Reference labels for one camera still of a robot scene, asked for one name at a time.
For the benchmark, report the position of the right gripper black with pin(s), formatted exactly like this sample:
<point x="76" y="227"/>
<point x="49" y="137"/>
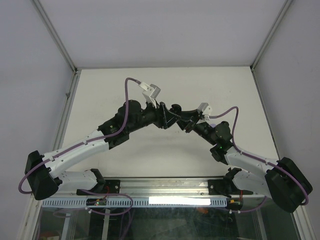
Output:
<point x="187" y="125"/>

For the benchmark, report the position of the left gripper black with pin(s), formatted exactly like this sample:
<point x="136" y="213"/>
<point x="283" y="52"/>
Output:
<point x="162" y="114"/>

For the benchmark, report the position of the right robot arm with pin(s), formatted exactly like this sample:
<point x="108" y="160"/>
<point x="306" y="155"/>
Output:
<point x="278" y="179"/>

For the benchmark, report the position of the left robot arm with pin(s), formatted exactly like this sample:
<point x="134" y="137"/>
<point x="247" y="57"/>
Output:
<point x="47" y="173"/>

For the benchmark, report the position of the small circuit board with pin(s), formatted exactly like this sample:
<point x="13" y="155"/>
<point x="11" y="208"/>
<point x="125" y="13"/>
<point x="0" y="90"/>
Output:
<point x="99" y="202"/>

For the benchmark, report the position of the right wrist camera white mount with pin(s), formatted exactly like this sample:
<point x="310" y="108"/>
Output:
<point x="204" y="111"/>

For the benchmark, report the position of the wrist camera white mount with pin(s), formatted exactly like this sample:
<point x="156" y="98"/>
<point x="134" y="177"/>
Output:
<point x="150" y="93"/>
<point x="204" y="111"/>

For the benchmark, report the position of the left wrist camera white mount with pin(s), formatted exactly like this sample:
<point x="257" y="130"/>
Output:
<point x="150" y="93"/>

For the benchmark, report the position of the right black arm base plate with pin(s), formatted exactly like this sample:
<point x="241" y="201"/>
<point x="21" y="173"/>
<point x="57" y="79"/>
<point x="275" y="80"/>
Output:
<point x="224" y="188"/>

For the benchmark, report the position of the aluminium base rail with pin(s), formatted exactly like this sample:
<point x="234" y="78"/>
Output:
<point x="136" y="187"/>

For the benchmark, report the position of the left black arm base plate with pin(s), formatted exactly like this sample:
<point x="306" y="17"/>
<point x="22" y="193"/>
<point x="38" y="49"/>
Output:
<point x="110" y="186"/>

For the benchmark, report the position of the grey slotted cable duct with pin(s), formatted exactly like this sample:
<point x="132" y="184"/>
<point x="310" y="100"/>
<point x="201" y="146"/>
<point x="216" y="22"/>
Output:
<point x="137" y="202"/>

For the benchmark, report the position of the aluminium frame post left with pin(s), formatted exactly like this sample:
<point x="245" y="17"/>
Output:
<point x="54" y="34"/>

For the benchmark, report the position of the aluminium frame post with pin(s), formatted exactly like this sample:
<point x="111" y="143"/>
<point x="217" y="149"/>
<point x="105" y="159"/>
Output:
<point x="54" y="34"/>
<point x="278" y="20"/>

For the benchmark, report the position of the aluminium frame post right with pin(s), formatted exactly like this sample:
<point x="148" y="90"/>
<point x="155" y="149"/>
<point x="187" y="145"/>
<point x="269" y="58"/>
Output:
<point x="278" y="20"/>

